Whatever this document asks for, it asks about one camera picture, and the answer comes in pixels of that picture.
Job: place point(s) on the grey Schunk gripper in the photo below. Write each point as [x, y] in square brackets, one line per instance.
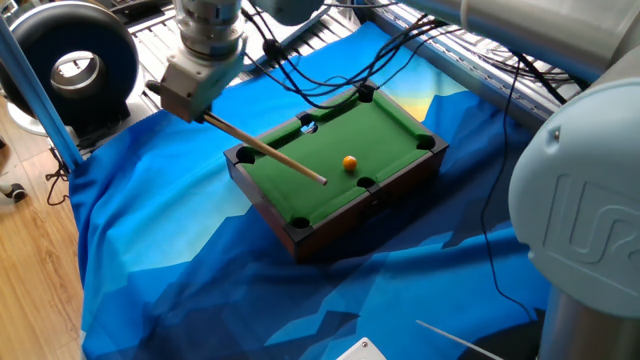
[185, 102]

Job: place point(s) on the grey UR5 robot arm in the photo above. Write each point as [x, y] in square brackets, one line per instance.
[575, 200]

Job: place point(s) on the orange pool ball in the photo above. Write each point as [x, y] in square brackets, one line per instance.
[350, 163]

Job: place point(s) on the mini pool table green felt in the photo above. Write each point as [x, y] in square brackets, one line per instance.
[380, 135]

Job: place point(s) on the white gripper adapter plate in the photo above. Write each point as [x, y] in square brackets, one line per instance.
[200, 60]

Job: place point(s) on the black round fan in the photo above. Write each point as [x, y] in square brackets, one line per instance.
[117, 75]

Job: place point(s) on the silver force torque sensor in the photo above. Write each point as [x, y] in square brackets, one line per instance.
[210, 30]

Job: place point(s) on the blue mountain print cloth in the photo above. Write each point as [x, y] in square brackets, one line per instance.
[175, 200]

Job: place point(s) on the black equipment box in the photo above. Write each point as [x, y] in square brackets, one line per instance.
[145, 12]

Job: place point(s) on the black caster wheel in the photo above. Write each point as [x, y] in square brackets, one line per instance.
[17, 192]

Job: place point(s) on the white zip tie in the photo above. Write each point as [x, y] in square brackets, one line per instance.
[460, 340]

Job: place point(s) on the blue aluminium post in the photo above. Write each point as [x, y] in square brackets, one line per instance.
[35, 95]

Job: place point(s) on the grey aluminium rail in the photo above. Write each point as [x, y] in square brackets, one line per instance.
[475, 85]

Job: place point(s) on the light grey switch box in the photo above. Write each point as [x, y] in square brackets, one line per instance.
[362, 351]

